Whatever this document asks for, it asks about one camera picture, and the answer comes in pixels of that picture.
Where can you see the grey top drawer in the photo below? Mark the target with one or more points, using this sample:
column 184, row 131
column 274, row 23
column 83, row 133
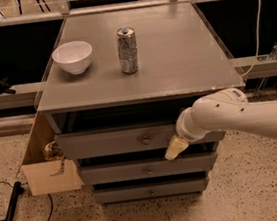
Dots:
column 80, row 145

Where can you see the metal diagonal brace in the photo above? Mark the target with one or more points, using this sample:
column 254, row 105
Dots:
column 272, row 56

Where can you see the grey middle drawer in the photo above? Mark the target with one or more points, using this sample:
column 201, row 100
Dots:
column 114, row 172

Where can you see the white ceramic bowl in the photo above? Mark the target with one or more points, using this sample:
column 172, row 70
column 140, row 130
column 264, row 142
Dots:
column 73, row 57

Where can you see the wooden side box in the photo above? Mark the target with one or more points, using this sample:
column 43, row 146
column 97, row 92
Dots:
column 47, row 177

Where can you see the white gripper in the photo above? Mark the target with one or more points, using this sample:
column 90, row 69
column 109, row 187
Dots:
column 183, row 127

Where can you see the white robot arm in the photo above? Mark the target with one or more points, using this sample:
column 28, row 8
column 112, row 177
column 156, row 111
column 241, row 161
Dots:
column 225, row 110

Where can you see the grey drawer cabinet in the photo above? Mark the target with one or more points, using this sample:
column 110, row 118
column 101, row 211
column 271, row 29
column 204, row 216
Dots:
column 178, row 62

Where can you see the crumpled brown object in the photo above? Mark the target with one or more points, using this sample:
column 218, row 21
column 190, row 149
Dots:
column 52, row 151

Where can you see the grey bottom drawer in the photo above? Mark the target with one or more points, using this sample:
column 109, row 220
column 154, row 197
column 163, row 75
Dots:
column 153, row 190

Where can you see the silver drink can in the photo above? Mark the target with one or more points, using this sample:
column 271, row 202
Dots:
column 127, row 50

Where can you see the grey drawer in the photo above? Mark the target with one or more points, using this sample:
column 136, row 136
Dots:
column 153, row 190
column 80, row 145
column 114, row 172

